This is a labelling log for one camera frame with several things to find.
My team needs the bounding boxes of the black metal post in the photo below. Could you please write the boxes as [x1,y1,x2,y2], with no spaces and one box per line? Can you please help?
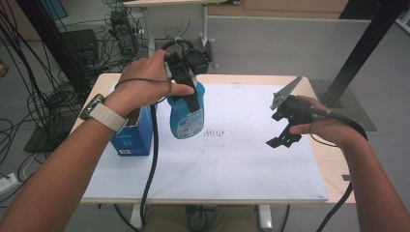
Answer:
[322,0,410,107]
[14,0,91,95]

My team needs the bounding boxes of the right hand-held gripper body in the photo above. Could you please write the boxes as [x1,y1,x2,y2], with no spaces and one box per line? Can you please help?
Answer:
[270,75,315,127]

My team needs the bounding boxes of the tangle of black cables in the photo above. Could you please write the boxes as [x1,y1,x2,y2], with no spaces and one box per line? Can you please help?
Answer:
[0,0,149,207]

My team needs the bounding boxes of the person's khaki trousers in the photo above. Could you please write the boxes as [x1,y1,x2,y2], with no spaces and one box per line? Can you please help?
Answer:
[141,204,255,232]

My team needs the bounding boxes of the black computer tower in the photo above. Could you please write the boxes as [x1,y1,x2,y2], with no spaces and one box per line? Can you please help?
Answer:
[109,9,138,56]

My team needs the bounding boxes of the blue bottle with white cap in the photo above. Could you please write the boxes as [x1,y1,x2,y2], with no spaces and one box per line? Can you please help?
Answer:
[166,81,206,140]

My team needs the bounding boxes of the thick black gripper cable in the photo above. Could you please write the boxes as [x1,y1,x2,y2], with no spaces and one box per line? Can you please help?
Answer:
[139,38,196,227]
[308,107,369,232]

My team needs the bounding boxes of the white table leg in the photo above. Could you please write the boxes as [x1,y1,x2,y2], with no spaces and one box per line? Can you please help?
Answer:
[129,203,144,230]
[257,204,274,230]

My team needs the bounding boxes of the wristwatch with white strap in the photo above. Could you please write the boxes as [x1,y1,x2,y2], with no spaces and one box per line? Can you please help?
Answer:
[78,93,130,133]

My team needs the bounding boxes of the person's right hand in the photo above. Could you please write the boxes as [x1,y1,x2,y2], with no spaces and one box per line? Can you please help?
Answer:
[289,94,368,149]

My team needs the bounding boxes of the blue cardboard box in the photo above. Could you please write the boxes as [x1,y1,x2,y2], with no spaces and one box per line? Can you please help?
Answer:
[109,103,157,158]

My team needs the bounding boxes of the black box case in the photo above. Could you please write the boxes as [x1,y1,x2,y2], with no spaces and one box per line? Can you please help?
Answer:
[61,28,100,66]

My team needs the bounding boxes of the black floor plate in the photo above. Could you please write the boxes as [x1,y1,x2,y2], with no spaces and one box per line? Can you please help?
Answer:
[23,114,78,154]

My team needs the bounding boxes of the person's left hand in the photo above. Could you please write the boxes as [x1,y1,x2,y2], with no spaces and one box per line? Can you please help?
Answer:
[103,48,196,119]

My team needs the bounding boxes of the white desk with metal legs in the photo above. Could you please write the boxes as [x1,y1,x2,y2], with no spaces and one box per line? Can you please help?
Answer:
[122,0,241,67]

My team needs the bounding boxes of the white power strip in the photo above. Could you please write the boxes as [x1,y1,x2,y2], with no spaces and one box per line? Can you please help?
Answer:
[0,172,17,194]

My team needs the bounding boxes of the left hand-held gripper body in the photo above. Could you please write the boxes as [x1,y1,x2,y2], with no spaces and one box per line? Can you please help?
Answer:
[165,39,218,89]

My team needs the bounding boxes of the thin grey wrist cord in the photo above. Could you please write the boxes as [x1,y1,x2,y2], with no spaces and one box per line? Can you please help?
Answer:
[114,76,173,105]
[308,120,339,149]

